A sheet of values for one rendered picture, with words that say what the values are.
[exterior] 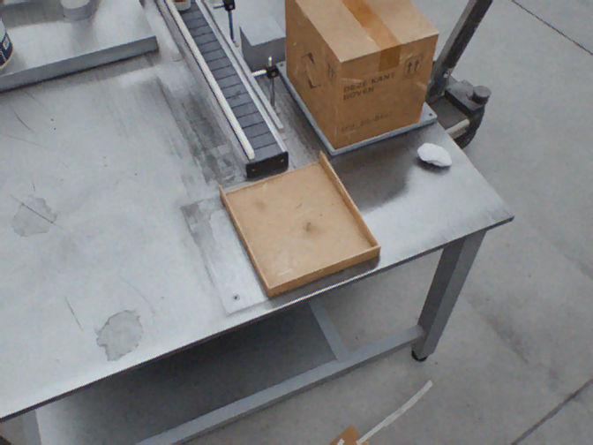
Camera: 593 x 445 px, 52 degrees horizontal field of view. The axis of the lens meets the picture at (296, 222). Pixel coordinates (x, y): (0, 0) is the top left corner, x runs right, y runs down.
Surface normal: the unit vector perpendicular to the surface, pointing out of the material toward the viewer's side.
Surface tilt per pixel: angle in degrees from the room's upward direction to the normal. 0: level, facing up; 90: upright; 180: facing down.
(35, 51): 0
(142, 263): 0
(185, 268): 0
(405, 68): 90
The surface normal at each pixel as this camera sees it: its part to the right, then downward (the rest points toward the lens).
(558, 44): 0.00, -0.58
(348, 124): 0.40, 0.74
